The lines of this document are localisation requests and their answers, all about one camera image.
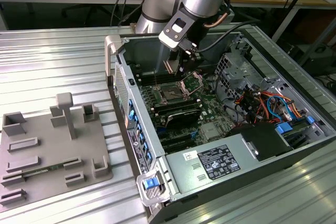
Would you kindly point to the CPU with silver top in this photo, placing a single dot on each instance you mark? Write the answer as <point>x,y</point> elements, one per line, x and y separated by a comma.
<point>169,66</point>

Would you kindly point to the RAM slot with white clips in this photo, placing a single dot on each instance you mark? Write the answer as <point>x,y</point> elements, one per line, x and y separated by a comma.
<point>150,79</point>
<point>149,73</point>
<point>164,111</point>

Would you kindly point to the CPU socket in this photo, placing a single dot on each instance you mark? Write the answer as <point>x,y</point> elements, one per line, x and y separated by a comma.
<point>168,94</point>

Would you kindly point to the black expansion slot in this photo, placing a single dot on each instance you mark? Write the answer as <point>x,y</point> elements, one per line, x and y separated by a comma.
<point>179,146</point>
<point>176,138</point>

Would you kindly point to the silver drive cage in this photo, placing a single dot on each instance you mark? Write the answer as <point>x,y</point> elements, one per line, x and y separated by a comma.
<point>236,72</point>

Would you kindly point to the green motherboard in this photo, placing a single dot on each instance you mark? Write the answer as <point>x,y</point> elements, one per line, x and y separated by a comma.
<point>210,111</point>

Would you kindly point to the black graphics card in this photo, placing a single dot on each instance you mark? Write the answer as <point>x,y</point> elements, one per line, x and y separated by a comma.
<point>183,117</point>

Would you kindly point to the blue card retainer clip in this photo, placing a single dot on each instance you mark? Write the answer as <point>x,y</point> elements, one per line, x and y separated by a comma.
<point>149,157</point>
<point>146,148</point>
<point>133,118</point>
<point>143,138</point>
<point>131,104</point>
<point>139,129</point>

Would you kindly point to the silver chipset heatsink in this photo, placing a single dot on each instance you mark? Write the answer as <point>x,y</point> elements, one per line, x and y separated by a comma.
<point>209,131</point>

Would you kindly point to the black slanted pole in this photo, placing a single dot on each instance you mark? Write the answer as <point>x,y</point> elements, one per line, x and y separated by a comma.
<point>291,6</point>

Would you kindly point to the open PC case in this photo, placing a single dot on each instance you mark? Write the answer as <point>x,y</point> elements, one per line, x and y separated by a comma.
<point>147,140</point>

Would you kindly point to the black plastic shroud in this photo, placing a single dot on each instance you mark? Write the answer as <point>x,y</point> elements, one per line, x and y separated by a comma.
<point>262,140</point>

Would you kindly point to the blue disk carrier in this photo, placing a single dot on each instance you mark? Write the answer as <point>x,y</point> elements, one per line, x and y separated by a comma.
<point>284,128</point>

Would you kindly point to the grey power supply with label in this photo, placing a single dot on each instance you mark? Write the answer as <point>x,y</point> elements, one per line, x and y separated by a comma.
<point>183,171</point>

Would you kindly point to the blue case latch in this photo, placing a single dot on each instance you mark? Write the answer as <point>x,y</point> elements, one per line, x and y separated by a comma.
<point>149,184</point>

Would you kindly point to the grey parts rack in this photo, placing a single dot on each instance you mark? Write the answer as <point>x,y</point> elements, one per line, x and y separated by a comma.
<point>52,150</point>

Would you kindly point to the green RAM stick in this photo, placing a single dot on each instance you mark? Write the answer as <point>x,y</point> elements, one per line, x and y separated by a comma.
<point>44,169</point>

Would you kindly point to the white and black camera bracket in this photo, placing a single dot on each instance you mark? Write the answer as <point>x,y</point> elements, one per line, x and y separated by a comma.
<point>173,39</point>

